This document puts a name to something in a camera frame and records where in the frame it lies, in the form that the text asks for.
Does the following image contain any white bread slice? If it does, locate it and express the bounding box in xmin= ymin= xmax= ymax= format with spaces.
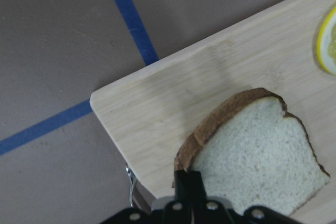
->
xmin=174 ymin=88 xmax=330 ymax=215

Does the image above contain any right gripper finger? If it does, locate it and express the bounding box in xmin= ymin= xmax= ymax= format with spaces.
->
xmin=173 ymin=170 xmax=207 ymax=207

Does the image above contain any lemon slice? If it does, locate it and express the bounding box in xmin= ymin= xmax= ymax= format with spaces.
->
xmin=316 ymin=6 xmax=335 ymax=76

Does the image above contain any wooden cutting board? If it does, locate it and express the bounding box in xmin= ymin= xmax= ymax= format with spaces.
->
xmin=89 ymin=0 xmax=336 ymax=224

